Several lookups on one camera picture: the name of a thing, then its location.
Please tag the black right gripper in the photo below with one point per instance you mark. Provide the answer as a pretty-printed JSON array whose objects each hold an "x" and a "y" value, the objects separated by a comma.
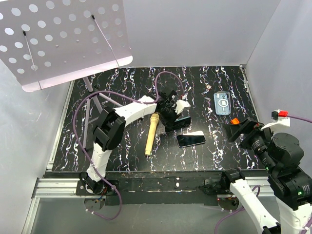
[{"x": 252, "y": 127}]

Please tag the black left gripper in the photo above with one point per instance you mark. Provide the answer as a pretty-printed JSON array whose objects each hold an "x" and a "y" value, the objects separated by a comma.
[{"x": 168, "y": 123}]

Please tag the spare phone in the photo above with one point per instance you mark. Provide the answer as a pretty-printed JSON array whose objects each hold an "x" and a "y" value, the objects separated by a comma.
[{"x": 182, "y": 122}]

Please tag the black smartphone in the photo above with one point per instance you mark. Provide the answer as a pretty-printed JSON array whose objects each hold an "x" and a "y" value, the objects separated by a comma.
[{"x": 190, "y": 139}]

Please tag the clear magsafe phone case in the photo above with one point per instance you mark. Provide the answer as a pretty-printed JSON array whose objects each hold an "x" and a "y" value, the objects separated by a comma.
[{"x": 222, "y": 103}]

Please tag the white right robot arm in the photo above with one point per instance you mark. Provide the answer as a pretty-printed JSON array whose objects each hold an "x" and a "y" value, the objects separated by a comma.
[{"x": 280, "y": 154}]

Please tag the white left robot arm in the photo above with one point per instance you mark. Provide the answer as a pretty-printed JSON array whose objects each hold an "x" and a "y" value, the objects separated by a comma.
[{"x": 110, "y": 126}]

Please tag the orange plastic clip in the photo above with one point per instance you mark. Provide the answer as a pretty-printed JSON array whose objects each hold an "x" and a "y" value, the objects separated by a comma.
[{"x": 235, "y": 121}]

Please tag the white perforated music stand desk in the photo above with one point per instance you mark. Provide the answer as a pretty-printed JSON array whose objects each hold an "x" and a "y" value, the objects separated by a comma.
[{"x": 49, "y": 42}]

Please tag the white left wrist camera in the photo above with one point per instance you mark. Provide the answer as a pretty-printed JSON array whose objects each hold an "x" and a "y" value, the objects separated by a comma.
[{"x": 181, "y": 105}]

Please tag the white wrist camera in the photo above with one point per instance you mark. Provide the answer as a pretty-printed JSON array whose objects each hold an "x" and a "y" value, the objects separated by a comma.
[
  {"x": 280, "y": 121},
  {"x": 181, "y": 105}
]

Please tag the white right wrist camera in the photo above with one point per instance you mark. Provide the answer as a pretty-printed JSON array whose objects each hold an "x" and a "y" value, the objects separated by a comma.
[{"x": 280, "y": 121}]

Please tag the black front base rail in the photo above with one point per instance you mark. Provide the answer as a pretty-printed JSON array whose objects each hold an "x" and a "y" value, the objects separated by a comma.
[{"x": 163, "y": 187}]

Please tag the aluminium frame rail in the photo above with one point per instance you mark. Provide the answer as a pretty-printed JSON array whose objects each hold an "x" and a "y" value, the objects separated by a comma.
[{"x": 48, "y": 188}]

